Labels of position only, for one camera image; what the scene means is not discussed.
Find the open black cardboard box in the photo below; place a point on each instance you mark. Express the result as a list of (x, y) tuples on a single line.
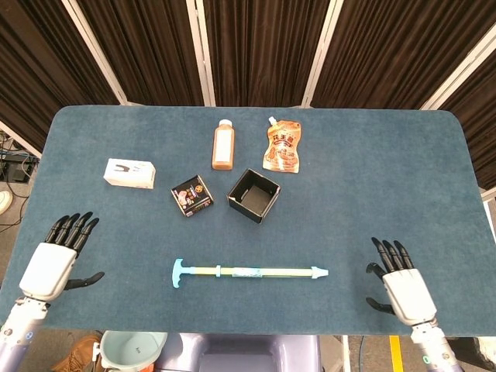
[(253, 195)]

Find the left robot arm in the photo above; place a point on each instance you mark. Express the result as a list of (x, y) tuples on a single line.
[(19, 335)]

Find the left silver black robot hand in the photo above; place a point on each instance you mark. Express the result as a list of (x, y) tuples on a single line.
[(48, 269)]

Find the white table leg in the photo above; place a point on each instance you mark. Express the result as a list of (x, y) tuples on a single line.
[(345, 352)]

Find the orange juice bottle white cap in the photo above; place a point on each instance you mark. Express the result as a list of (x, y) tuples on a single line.
[(223, 149)]

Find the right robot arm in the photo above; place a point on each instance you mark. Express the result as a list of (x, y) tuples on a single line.
[(436, 346)]

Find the white round floor object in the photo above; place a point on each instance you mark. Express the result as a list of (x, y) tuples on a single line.
[(4, 200)]

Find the dark brown curtain screen panel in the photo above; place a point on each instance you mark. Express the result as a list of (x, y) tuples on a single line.
[(263, 46), (478, 116), (35, 66), (147, 46), (395, 50)]

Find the light blue green syringe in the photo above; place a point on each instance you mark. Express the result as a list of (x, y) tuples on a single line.
[(248, 272)]

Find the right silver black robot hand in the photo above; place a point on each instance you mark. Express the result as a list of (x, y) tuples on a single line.
[(408, 296)]

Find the orange spout pouch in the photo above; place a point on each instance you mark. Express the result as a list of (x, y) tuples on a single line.
[(282, 149)]

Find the white cardboard box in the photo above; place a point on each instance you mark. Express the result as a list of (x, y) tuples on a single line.
[(129, 174)]

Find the black printed tin can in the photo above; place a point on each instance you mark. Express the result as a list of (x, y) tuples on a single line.
[(192, 196)]

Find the brown leather shoe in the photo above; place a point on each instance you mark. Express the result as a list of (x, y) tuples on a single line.
[(79, 354)]

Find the pale green plastic bowl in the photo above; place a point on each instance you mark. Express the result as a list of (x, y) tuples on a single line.
[(131, 348)]

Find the purple robot base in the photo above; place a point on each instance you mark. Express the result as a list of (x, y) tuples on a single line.
[(240, 350)]

